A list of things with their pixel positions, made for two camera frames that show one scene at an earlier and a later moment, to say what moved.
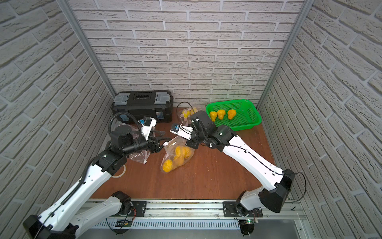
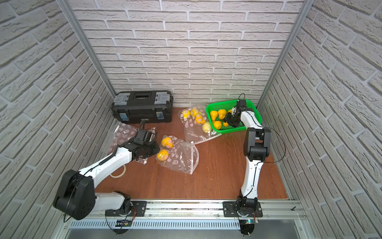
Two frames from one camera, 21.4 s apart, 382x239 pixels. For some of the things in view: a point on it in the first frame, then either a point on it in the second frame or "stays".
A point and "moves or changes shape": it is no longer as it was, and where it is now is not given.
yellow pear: [221, 113] stays
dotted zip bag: [176, 153] moves or changes shape
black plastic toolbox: [158, 104] stays
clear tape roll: [122, 174] stays
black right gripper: [191, 144] → [229, 118]
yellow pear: [213, 115] stays
